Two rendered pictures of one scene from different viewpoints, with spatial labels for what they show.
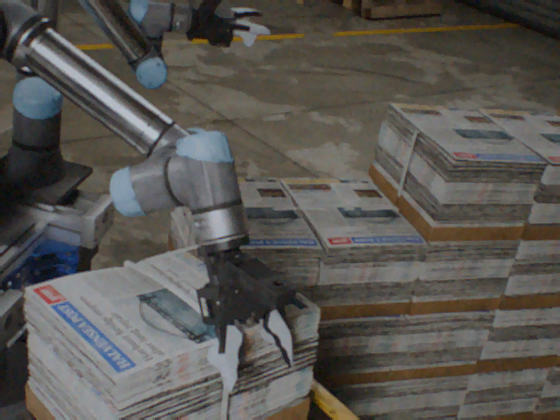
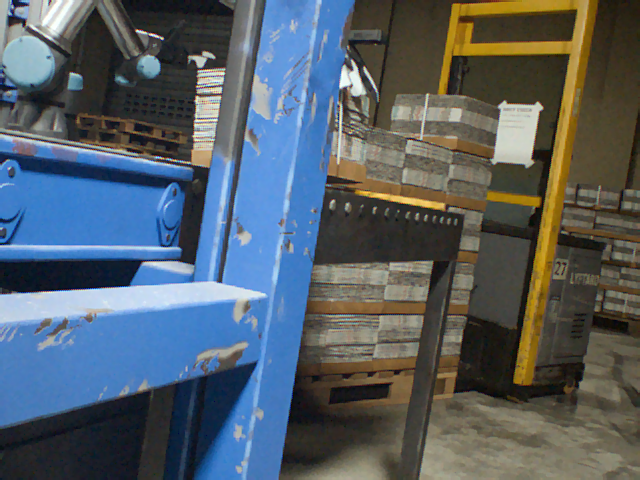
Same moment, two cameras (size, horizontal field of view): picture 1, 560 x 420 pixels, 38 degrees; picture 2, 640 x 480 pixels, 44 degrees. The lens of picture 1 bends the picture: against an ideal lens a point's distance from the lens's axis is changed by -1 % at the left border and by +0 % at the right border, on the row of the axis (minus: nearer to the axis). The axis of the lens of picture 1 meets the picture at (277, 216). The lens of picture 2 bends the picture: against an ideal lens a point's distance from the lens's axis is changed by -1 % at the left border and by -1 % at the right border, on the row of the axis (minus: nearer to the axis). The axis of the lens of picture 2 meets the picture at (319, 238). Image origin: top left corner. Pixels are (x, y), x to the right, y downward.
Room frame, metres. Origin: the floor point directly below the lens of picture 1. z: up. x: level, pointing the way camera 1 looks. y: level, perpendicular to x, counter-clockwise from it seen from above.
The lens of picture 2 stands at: (-0.81, 0.70, 0.79)
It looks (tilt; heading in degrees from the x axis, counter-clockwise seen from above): 3 degrees down; 339
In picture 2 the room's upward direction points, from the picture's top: 9 degrees clockwise
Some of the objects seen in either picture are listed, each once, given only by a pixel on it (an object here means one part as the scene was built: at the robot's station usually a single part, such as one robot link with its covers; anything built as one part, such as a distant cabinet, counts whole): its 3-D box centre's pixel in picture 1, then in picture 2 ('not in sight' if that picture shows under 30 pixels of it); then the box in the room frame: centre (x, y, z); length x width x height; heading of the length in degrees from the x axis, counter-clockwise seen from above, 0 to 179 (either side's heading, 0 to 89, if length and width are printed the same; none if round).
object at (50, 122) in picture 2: not in sight; (38, 118); (1.31, 0.69, 0.87); 0.15 x 0.15 x 0.10
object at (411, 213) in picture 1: (442, 199); (339, 180); (2.05, -0.44, 0.86); 0.38 x 0.29 x 0.04; 24
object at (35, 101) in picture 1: (37, 110); (61, 90); (1.81, 0.63, 0.98); 0.13 x 0.12 x 0.14; 19
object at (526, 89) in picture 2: not in sight; (503, 122); (2.48, -1.40, 1.27); 0.57 x 0.01 x 0.65; 24
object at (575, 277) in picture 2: not in sight; (511, 303); (2.62, -1.72, 0.40); 0.69 x 0.55 x 0.80; 24
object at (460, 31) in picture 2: not in sight; (435, 178); (2.77, -1.24, 0.97); 0.09 x 0.09 x 1.75; 24
